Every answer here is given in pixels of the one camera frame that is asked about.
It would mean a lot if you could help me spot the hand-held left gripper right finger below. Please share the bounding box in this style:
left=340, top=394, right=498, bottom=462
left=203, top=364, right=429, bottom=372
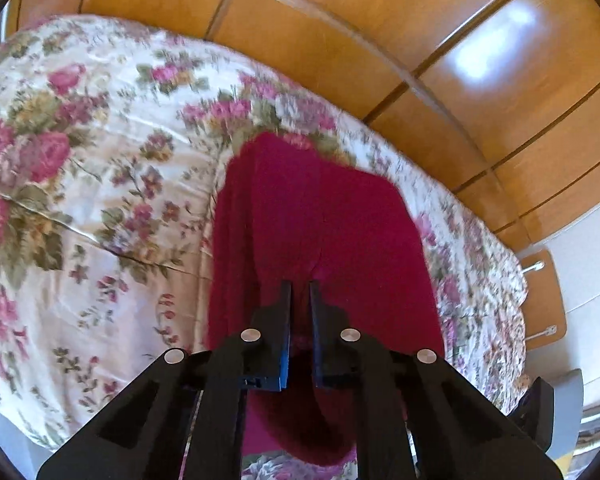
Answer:
left=308, top=280, right=563, bottom=480

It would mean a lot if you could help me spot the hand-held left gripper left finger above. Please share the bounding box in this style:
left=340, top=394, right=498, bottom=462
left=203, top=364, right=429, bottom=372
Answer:
left=36, top=280, right=293, bottom=480

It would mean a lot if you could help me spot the magenta knit garment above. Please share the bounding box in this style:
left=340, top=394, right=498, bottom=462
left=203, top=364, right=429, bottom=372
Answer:
left=207, top=131, right=446, bottom=468

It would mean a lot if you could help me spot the black object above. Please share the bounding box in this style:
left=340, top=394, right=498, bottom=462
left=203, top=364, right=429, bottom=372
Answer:
left=509, top=376, right=554, bottom=453

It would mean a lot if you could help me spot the floral bedspread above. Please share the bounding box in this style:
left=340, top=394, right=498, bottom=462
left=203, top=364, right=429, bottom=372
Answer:
left=0, top=14, right=528, bottom=480

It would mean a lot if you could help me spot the wooden nightstand with white handles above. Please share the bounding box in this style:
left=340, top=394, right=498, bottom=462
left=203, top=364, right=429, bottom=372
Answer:
left=520, top=247, right=567, bottom=351

